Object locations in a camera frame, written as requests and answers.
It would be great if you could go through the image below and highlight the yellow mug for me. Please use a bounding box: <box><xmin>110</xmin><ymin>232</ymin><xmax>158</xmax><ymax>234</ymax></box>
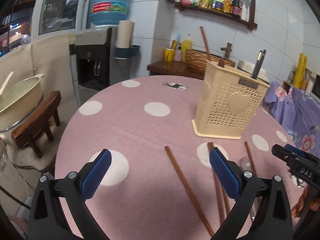
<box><xmin>164</xmin><ymin>49</ymin><xmax>175</xmax><ymax>62</ymax></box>

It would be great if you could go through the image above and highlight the beige wall cloth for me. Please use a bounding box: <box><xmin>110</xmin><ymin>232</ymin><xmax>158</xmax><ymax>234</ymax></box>
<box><xmin>1</xmin><ymin>34</ymin><xmax>78</xmax><ymax>122</ymax></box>

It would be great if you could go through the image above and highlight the blue water jug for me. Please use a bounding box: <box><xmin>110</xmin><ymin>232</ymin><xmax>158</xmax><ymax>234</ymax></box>
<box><xmin>89</xmin><ymin>0</ymin><xmax>131</xmax><ymax>26</ymax></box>

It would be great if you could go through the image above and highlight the brown wooden chopstick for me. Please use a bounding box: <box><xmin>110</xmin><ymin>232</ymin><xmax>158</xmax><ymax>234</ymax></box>
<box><xmin>164</xmin><ymin>146</ymin><xmax>214</xmax><ymax>237</ymax></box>
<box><xmin>207</xmin><ymin>142</ymin><xmax>225</xmax><ymax>225</ymax></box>
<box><xmin>200</xmin><ymin>26</ymin><xmax>211</xmax><ymax>61</ymax></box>
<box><xmin>209</xmin><ymin>141</ymin><xmax>231</xmax><ymax>217</ymax></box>
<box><xmin>245</xmin><ymin>141</ymin><xmax>257</xmax><ymax>176</ymax></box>

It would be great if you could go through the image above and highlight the wooden wall shelf frame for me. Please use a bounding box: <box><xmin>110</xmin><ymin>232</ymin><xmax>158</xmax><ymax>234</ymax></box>
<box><xmin>174</xmin><ymin>0</ymin><xmax>259</xmax><ymax>30</ymax></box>

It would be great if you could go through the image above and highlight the dark wooden stool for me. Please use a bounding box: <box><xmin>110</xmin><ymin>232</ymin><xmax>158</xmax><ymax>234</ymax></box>
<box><xmin>11</xmin><ymin>90</ymin><xmax>61</xmax><ymax>158</ymax></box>

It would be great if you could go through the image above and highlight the water dispenser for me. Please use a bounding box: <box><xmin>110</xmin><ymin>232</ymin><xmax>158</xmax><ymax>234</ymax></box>
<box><xmin>72</xmin><ymin>25</ymin><xmax>118</xmax><ymax>107</ymax></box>

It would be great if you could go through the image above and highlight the white microwave oven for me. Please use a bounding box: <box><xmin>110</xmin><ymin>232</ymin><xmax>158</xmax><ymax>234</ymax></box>
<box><xmin>312</xmin><ymin>74</ymin><xmax>320</xmax><ymax>99</ymax></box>

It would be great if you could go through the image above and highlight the cream plastic utensil holder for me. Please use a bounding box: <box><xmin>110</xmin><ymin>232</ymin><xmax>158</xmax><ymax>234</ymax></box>
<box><xmin>191</xmin><ymin>61</ymin><xmax>269</xmax><ymax>140</ymax></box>

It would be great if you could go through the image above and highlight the dark soy sauce bottle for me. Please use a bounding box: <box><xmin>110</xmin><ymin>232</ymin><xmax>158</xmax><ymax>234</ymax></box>
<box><xmin>231</xmin><ymin>0</ymin><xmax>242</xmax><ymax>18</ymax></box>

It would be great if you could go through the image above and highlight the pink small bowl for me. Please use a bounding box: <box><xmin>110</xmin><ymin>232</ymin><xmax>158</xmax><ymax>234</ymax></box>
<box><xmin>181</xmin><ymin>0</ymin><xmax>192</xmax><ymax>6</ymax></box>

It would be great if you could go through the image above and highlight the woven brown basin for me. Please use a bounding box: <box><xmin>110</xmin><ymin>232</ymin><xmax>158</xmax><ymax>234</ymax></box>
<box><xmin>185</xmin><ymin>49</ymin><xmax>235</xmax><ymax>74</ymax></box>

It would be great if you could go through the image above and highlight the purple label bottle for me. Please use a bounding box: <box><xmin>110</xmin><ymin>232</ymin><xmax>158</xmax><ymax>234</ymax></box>
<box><xmin>214</xmin><ymin>0</ymin><xmax>223</xmax><ymax>11</ymax></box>

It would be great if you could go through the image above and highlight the cream cooking pot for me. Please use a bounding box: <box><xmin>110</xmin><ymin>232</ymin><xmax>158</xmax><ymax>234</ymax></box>
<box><xmin>1</xmin><ymin>72</ymin><xmax>44</xmax><ymax>133</ymax></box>

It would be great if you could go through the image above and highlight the yellow soap bottle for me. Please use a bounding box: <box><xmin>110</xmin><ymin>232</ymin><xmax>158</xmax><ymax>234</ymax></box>
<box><xmin>181</xmin><ymin>34</ymin><xmax>193</xmax><ymax>62</ymax></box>

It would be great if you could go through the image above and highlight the wooden sink counter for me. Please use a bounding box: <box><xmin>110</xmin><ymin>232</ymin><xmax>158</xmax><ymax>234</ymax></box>
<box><xmin>147</xmin><ymin>60</ymin><xmax>204</xmax><ymax>80</ymax></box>

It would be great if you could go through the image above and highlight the yellow label oil bottle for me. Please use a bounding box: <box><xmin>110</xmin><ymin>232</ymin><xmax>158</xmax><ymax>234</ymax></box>
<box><xmin>223</xmin><ymin>0</ymin><xmax>232</xmax><ymax>14</ymax></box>

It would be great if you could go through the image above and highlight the right hand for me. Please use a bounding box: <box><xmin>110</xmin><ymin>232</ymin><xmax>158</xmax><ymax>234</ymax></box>
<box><xmin>291</xmin><ymin>185</ymin><xmax>309</xmax><ymax>218</ymax></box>

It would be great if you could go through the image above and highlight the window frame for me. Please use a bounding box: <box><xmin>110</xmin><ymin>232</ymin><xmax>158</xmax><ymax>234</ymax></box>
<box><xmin>31</xmin><ymin>0</ymin><xmax>91</xmax><ymax>42</ymax></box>

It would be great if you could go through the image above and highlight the black chopstick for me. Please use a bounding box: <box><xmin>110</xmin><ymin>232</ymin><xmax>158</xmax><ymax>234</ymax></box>
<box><xmin>256</xmin><ymin>50</ymin><xmax>266</xmax><ymax>79</ymax></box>
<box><xmin>251</xmin><ymin>50</ymin><xmax>263</xmax><ymax>79</ymax></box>

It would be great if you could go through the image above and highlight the bronze faucet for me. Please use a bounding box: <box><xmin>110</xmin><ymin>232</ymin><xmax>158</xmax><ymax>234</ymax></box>
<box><xmin>221</xmin><ymin>43</ymin><xmax>232</xmax><ymax>59</ymax></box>

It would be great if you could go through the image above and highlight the pink polka dot tablecloth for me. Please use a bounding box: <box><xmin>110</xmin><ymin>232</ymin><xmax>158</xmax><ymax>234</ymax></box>
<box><xmin>54</xmin><ymin>74</ymin><xmax>308</xmax><ymax>240</ymax></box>

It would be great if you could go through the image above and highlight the white brown rice cooker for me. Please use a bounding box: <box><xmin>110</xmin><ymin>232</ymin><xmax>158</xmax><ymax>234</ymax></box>
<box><xmin>237</xmin><ymin>60</ymin><xmax>270</xmax><ymax>83</ymax></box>

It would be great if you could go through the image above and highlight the yellow roll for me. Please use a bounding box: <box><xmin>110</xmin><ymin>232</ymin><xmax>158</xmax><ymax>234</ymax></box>
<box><xmin>292</xmin><ymin>53</ymin><xmax>308</xmax><ymax>88</ymax></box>

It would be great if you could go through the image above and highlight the purple floral cloth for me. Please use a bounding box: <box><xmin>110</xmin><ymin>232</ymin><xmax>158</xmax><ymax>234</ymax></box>
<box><xmin>263</xmin><ymin>82</ymin><xmax>319</xmax><ymax>157</ymax></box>

